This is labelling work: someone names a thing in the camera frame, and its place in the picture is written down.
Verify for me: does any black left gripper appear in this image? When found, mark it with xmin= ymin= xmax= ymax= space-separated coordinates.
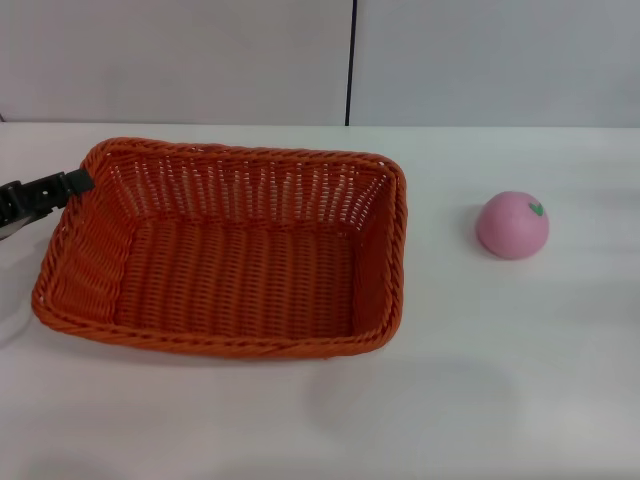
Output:
xmin=0 ymin=168 xmax=97 ymax=242

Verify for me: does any orange woven rectangular basket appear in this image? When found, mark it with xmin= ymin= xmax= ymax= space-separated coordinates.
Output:
xmin=30 ymin=136 xmax=410 ymax=361

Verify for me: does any pink toy peach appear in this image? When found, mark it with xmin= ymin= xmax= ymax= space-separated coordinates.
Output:
xmin=475 ymin=190 xmax=551 ymax=261

